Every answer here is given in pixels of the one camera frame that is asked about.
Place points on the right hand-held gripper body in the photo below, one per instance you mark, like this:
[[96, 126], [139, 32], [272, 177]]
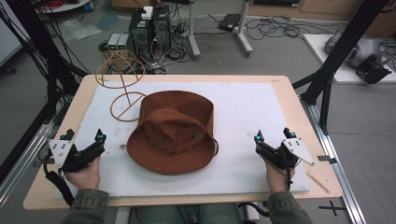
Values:
[[281, 154]]

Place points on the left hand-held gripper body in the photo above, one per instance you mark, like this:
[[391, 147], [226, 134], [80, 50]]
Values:
[[76, 157]]

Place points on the brown bucket hat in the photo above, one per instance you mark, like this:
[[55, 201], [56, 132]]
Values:
[[174, 133]]

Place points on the person's left hand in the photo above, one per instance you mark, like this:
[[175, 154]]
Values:
[[84, 176]]

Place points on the person's right hand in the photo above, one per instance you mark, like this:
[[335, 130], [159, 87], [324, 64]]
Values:
[[277, 179]]

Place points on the white foam mat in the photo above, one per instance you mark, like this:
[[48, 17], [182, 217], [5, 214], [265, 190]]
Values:
[[243, 124]]

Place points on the thin wooden stick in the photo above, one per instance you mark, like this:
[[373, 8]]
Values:
[[318, 183]]

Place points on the white floor platform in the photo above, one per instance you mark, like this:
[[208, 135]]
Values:
[[323, 53]]

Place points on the small silver box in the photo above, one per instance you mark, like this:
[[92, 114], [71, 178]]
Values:
[[122, 42], [113, 42]]

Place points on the person's legs in jeans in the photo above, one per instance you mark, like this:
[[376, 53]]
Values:
[[190, 214]]

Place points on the black device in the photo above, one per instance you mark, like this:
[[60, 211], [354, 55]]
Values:
[[372, 71]]

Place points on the white stand leg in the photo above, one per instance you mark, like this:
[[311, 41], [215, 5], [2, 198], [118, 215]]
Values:
[[244, 31], [193, 31]]

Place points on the grey rounded machine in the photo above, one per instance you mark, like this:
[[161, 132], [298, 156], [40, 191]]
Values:
[[358, 49]]

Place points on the black computer tower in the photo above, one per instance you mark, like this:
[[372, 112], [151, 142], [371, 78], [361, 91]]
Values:
[[162, 29], [140, 34]]

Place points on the flat black box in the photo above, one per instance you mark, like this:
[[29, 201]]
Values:
[[229, 22]]

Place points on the white power adapter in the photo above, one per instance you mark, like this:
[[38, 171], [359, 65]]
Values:
[[147, 12]]

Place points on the aluminium rail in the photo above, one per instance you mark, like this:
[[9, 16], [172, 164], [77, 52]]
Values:
[[333, 161], [28, 155]]

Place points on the small metal bracket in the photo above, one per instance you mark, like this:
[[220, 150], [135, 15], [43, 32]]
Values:
[[327, 159]]

